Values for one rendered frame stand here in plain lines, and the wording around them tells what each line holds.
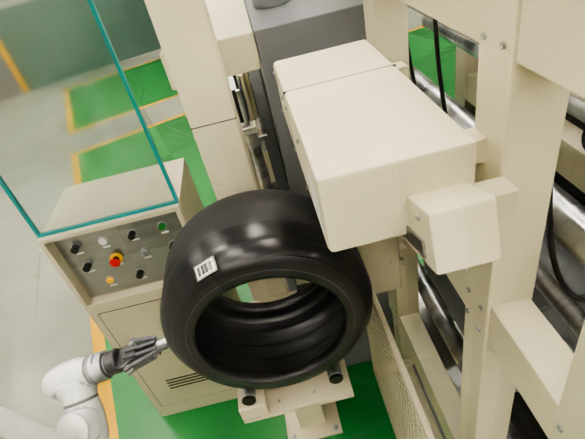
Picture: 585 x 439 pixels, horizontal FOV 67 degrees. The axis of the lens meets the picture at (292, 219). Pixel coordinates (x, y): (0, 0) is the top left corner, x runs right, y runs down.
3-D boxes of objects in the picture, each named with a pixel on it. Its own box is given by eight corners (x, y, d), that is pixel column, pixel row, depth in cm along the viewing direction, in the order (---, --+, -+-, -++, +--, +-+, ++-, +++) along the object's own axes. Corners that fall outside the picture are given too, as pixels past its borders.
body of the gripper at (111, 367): (98, 368, 131) (126, 358, 130) (104, 345, 138) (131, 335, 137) (112, 381, 136) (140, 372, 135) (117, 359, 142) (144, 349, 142)
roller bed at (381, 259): (349, 262, 178) (339, 202, 161) (385, 253, 178) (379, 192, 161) (362, 297, 162) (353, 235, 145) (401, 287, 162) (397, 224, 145)
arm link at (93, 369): (86, 349, 138) (104, 342, 138) (103, 365, 144) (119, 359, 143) (79, 374, 131) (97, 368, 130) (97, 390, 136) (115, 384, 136)
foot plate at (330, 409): (282, 396, 237) (281, 394, 236) (331, 384, 237) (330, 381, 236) (289, 446, 216) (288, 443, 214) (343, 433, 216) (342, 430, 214)
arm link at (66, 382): (97, 349, 143) (108, 389, 142) (53, 365, 145) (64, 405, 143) (76, 356, 133) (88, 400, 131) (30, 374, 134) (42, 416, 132)
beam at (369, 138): (282, 115, 124) (270, 61, 115) (371, 92, 123) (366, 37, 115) (327, 256, 74) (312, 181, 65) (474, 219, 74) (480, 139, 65)
